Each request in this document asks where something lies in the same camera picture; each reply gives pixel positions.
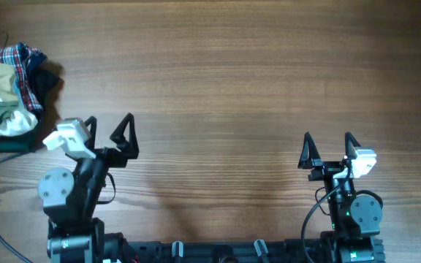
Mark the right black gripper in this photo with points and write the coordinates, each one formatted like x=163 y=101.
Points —
x=305 y=162

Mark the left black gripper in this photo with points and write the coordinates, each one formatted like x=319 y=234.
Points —
x=128 y=148

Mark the white and beige garment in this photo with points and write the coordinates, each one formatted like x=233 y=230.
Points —
x=15 y=119

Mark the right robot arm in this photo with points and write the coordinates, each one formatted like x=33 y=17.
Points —
x=355 y=215

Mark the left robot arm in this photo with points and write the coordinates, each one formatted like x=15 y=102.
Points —
x=69 y=197

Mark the dark green folded garment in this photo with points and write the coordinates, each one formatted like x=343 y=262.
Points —
x=47 y=86

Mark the red plaid folded shirt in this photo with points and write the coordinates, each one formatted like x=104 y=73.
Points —
x=24 y=59

